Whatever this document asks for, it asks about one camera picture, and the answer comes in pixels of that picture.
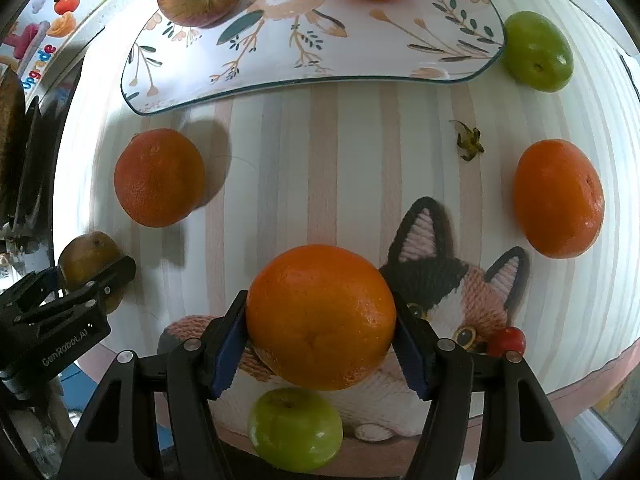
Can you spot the red cherry tomato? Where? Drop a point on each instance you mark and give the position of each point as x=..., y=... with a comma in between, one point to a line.
x=506, y=342

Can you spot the dried fruit stem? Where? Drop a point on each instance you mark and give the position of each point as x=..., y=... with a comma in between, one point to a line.
x=467, y=141

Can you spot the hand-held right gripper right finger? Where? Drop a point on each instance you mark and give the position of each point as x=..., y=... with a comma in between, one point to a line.
x=412, y=360

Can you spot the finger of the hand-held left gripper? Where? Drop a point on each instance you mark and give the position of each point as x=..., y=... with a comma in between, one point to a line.
x=35, y=290
x=112, y=275

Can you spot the green apple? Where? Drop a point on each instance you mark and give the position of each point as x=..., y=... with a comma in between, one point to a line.
x=537, y=50
x=295, y=427

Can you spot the brown pear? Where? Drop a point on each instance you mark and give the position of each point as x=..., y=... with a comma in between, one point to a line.
x=85, y=260

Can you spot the striped cat table mat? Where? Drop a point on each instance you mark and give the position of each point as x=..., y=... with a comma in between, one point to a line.
x=320, y=180

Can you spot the colourful wall stickers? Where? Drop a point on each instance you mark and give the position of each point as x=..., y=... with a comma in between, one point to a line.
x=47, y=25

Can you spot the large orange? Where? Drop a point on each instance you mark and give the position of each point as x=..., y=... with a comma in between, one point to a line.
x=320, y=315

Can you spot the floral ceramic plate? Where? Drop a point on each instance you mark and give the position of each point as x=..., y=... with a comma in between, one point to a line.
x=320, y=45

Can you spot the dark reddish orange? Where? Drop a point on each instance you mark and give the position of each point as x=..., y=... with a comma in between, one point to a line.
x=159, y=177

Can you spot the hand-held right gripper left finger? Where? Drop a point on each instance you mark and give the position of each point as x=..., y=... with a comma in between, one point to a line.
x=227, y=360

